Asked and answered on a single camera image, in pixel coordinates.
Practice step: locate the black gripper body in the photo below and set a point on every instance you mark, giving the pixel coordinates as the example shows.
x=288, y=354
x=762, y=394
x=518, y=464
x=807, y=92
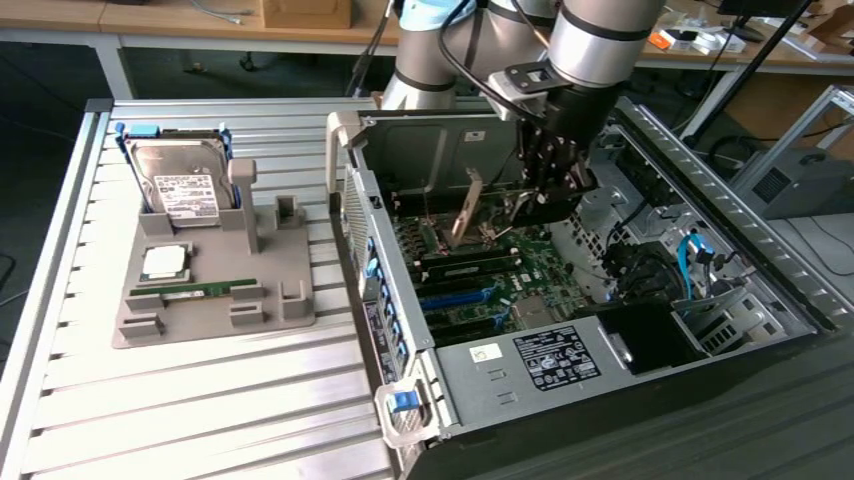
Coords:
x=580, y=112

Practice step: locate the graphics card with metal bracket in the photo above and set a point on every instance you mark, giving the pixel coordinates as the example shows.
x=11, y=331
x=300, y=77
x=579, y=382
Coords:
x=467, y=220

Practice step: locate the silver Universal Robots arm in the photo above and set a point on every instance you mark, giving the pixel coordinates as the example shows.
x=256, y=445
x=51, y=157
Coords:
x=594, y=45

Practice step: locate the silver perforated drive cage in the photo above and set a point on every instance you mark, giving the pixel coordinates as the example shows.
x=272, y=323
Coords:
x=627, y=200

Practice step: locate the open socket cover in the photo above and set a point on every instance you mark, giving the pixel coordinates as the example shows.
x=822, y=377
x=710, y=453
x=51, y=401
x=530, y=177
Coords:
x=492, y=231

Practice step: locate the small orange box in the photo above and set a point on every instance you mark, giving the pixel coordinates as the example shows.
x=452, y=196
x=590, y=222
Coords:
x=662, y=41

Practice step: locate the green motherboard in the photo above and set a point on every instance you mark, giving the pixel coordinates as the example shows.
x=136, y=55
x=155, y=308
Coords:
x=534, y=260

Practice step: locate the open PC case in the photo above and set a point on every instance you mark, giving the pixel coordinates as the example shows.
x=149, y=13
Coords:
x=407, y=150

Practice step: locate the CPU socket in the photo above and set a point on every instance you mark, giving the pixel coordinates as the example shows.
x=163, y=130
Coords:
x=440, y=237

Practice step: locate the installed RAM stick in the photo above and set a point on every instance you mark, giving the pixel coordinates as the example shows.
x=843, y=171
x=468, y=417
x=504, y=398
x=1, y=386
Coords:
x=467, y=271

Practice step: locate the small white box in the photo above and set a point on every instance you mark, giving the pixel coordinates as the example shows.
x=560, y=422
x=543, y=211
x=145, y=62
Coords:
x=730, y=45

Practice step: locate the black monitor stand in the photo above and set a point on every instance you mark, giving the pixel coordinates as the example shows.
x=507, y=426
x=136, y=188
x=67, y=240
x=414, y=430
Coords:
x=743, y=30

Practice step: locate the blue expansion slot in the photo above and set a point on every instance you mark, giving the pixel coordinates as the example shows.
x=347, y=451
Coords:
x=454, y=299

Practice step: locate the wooden desk with clutter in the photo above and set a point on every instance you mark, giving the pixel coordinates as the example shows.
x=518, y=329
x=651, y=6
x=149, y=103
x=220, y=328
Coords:
x=781, y=59

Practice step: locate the black slanted pole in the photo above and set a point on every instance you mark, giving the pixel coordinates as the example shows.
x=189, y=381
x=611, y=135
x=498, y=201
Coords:
x=777, y=37

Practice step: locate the grey computer tower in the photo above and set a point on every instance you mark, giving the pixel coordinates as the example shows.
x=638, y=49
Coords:
x=814, y=185

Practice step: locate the folded brown cardboard piece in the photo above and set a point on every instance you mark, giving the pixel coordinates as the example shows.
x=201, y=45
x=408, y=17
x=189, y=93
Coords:
x=837, y=30

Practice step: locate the silver disk bay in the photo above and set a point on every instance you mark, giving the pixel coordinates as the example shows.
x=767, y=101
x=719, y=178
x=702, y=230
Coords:
x=734, y=325

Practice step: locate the plain cardboard box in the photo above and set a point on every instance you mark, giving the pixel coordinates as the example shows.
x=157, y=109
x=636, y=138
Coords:
x=303, y=12

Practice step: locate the grey power supply unit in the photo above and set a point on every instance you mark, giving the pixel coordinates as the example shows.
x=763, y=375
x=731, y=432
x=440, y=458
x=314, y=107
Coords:
x=480, y=395

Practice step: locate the hard disk in blue caddy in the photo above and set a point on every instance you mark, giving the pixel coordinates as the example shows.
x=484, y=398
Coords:
x=180, y=165

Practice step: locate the green RAM stick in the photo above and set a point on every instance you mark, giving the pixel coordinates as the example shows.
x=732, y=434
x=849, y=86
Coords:
x=200, y=289

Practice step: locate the grey parts rack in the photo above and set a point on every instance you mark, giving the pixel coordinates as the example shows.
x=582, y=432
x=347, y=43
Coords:
x=220, y=320

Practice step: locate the CPU with silver lid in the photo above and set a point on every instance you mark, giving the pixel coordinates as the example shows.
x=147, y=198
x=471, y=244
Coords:
x=165, y=262

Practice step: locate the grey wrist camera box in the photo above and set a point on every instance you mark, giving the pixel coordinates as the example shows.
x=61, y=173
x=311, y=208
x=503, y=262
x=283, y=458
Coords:
x=527, y=80

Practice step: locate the aluminium profile frame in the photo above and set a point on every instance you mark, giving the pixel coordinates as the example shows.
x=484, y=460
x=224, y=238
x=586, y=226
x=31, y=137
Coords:
x=830, y=100

